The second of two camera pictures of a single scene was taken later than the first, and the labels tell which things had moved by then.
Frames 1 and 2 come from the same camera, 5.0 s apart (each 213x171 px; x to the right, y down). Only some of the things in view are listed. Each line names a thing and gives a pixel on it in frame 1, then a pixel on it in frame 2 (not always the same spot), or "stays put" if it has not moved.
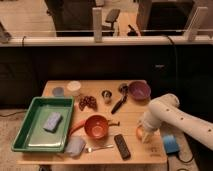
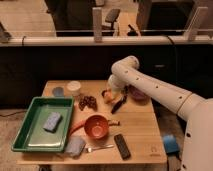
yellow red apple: (139, 132) → (107, 96)
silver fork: (90, 149) stays put
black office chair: (111, 18) stays put
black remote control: (122, 147) stays put
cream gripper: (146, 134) → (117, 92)
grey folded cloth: (75, 146) stays put
